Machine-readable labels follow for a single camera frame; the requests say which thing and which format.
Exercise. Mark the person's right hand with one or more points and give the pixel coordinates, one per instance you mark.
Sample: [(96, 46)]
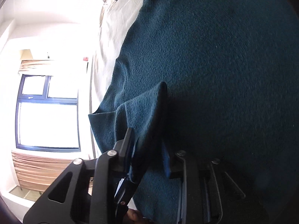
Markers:
[(135, 217)]

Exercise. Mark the dark teal knit sweater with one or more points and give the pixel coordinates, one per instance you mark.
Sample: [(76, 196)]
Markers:
[(218, 79)]

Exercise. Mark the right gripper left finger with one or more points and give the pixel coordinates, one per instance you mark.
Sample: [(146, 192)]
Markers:
[(89, 191)]

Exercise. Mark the beige bed sheet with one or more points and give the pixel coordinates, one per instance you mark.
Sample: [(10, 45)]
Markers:
[(116, 18)]

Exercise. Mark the beige curtain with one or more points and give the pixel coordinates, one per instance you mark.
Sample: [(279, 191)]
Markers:
[(37, 170)]

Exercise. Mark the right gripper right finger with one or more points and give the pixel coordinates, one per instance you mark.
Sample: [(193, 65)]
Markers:
[(205, 186)]

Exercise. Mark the dark framed window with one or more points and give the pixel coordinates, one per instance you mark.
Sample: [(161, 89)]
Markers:
[(47, 114)]

